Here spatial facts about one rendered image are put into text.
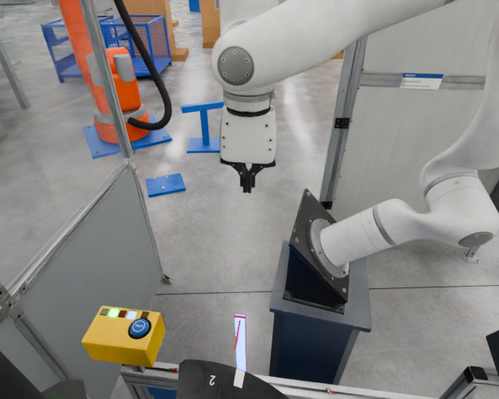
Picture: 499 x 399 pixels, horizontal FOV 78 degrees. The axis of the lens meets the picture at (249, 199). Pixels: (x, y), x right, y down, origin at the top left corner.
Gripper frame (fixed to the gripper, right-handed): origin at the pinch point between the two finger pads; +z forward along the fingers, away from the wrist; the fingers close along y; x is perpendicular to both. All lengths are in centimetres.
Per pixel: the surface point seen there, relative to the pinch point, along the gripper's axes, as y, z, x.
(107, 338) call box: 31, 36, 17
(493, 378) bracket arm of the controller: -56, 37, 16
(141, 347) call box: 22.5, 36.0, 18.1
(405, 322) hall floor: -92, 142, -65
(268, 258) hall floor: -5, 143, -109
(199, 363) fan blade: 6.1, 24.7, 25.0
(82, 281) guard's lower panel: 69, 68, -21
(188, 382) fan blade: 7.2, 24.4, 28.6
